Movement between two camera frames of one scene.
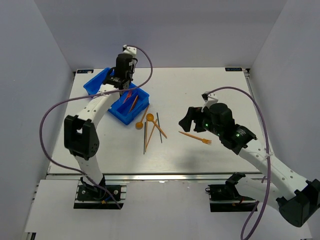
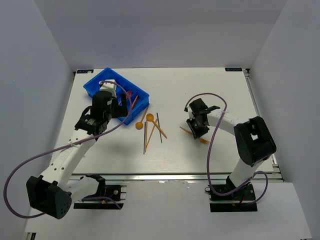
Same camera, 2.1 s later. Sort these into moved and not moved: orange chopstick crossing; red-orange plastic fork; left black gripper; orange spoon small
Moved: left black gripper
Not moved: orange chopstick crossing; red-orange plastic fork; orange spoon small
